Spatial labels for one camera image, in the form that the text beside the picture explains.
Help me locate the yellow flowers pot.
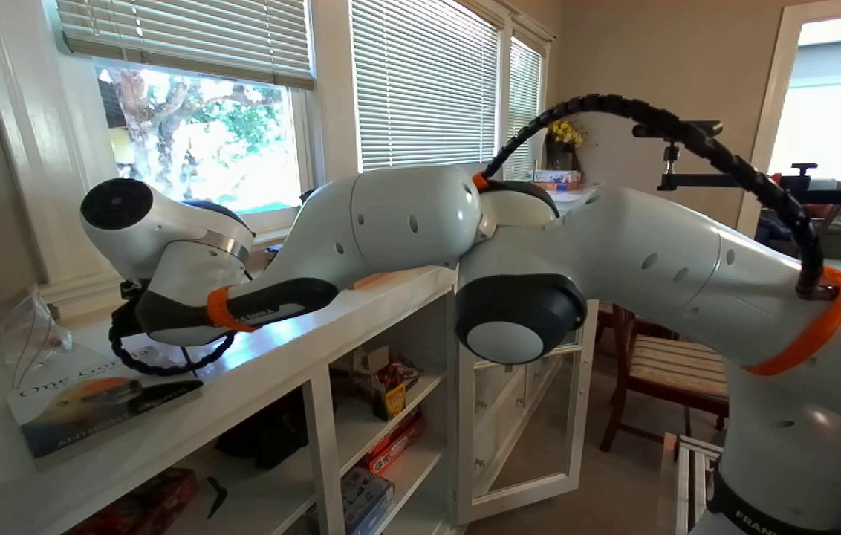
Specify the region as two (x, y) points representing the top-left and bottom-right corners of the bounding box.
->
(544, 120), (583, 171)

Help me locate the white shelf cabinet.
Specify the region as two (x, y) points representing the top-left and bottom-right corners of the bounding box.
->
(0, 189), (607, 535)

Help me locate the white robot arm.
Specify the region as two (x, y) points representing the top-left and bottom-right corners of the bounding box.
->
(79, 166), (841, 535)

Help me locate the sunset cover book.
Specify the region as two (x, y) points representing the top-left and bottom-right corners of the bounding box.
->
(5, 346), (201, 458)

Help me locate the white window blind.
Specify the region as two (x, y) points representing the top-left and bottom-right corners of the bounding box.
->
(48, 0), (314, 86)

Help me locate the wooden chair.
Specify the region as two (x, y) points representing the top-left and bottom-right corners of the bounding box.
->
(599, 308), (727, 453)

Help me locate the white glass cabinet door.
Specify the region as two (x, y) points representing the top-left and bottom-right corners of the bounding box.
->
(455, 305), (598, 528)

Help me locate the clear plastic bag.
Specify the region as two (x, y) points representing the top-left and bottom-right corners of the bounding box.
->
(0, 293), (72, 388)

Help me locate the black corrugated cable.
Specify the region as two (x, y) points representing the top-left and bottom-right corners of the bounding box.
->
(474, 92), (830, 297)

